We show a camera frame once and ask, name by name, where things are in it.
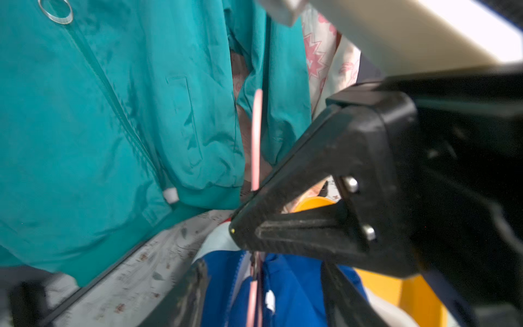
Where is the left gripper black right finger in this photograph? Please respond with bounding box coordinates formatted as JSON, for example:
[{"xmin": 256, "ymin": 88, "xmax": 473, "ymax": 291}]
[{"xmin": 230, "ymin": 87, "xmax": 421, "ymax": 278}]

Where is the pink wire hanger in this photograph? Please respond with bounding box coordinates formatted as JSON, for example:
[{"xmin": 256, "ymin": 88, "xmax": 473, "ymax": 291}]
[{"xmin": 246, "ymin": 89, "xmax": 263, "ymax": 327}]

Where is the yellow plastic tray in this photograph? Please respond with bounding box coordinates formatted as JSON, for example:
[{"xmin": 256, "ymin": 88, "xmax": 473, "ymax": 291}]
[{"xmin": 291, "ymin": 195, "xmax": 450, "ymax": 327}]

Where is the pink floral garment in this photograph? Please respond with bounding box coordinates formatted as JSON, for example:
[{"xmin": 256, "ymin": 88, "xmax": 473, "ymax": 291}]
[{"xmin": 230, "ymin": 5, "xmax": 361, "ymax": 213}]

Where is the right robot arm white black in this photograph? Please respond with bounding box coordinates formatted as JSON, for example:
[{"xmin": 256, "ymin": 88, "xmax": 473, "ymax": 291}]
[{"xmin": 260, "ymin": 0, "xmax": 522, "ymax": 76}]

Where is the green jacket orange letter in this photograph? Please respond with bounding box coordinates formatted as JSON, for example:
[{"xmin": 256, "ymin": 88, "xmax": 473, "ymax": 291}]
[{"xmin": 1, "ymin": 1, "xmax": 311, "ymax": 286}]

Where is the black clothes rack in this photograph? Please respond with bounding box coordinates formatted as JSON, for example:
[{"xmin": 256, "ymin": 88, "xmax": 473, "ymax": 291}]
[{"xmin": 1, "ymin": 242, "xmax": 145, "ymax": 326}]

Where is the blue red white jacket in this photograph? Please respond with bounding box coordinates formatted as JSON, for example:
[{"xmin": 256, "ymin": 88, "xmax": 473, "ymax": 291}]
[{"xmin": 191, "ymin": 220, "xmax": 369, "ymax": 327}]

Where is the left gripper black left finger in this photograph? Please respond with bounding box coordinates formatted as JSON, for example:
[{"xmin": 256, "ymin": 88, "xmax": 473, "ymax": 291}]
[{"xmin": 139, "ymin": 259, "xmax": 210, "ymax": 327}]

